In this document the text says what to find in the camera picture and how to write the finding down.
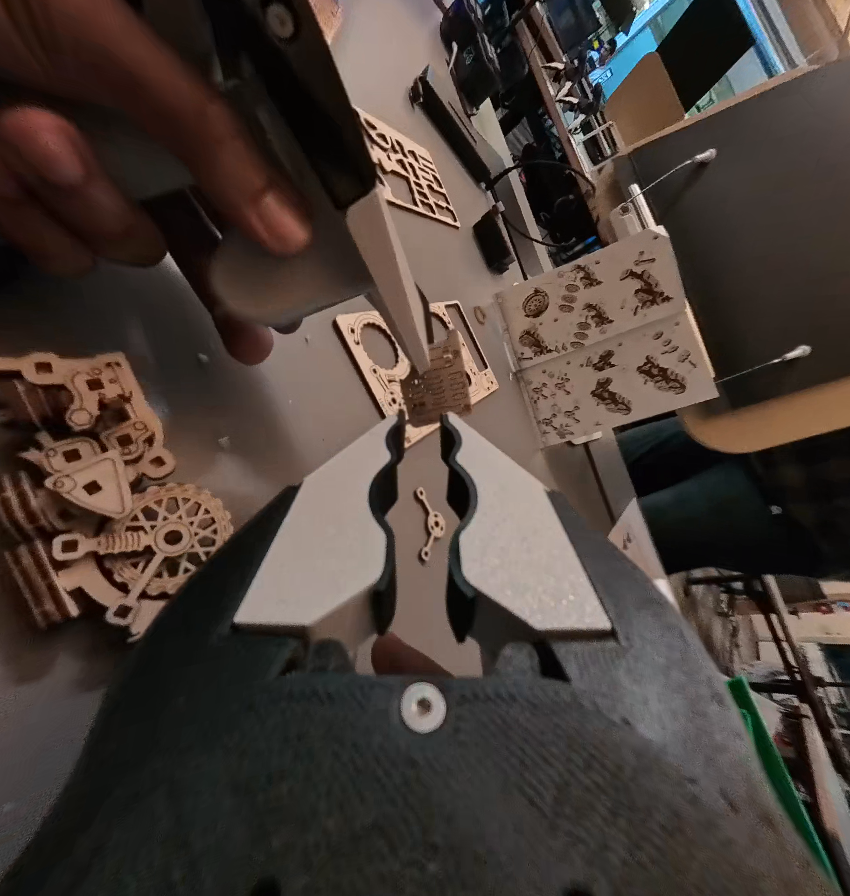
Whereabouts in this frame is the slotted small wooden plate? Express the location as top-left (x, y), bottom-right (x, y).
top-left (403, 329), bottom-right (476, 424)

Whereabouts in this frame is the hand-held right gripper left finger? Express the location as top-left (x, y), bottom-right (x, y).
top-left (233, 410), bottom-right (408, 676)

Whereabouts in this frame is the white-tipped metal pin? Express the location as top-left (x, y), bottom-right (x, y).
top-left (715, 345), bottom-right (813, 385)
top-left (638, 149), bottom-right (718, 198)

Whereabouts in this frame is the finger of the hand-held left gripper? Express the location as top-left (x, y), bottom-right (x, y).
top-left (342, 186), bottom-right (436, 372)

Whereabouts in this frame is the wooden puzzle sheet frame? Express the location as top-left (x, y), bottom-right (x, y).
top-left (355, 107), bottom-right (462, 231)

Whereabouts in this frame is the grey desk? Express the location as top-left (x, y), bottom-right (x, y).
top-left (0, 0), bottom-right (667, 896)

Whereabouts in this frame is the small black box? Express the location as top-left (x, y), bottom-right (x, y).
top-left (473, 212), bottom-right (516, 275)

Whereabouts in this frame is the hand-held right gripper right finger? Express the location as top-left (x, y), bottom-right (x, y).
top-left (439, 412), bottom-right (616, 679)

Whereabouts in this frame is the green folder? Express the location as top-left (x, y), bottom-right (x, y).
top-left (727, 675), bottom-right (842, 896)

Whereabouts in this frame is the long black bar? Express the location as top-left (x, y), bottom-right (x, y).
top-left (410, 65), bottom-right (494, 184)

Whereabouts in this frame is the person's leg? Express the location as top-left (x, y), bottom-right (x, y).
top-left (617, 420), bottom-right (850, 578)

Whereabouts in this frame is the assembled wooden gear model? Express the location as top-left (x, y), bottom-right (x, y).
top-left (0, 350), bottom-right (233, 641)

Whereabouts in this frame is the wooden disc link piece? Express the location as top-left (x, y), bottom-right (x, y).
top-left (415, 487), bottom-right (447, 563)

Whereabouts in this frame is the wooden puzzle sheet with gear holes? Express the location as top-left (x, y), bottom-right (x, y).
top-left (334, 300), bottom-right (501, 450)

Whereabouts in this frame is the black monitor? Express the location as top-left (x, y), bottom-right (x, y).
top-left (659, 0), bottom-right (758, 113)

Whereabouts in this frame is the dark board with wooden edge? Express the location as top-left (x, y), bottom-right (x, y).
top-left (610, 52), bottom-right (850, 452)

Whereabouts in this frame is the person's left hand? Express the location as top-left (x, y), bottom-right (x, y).
top-left (0, 0), bottom-right (313, 365)

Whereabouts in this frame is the printed white box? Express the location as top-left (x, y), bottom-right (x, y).
top-left (494, 227), bottom-right (721, 449)

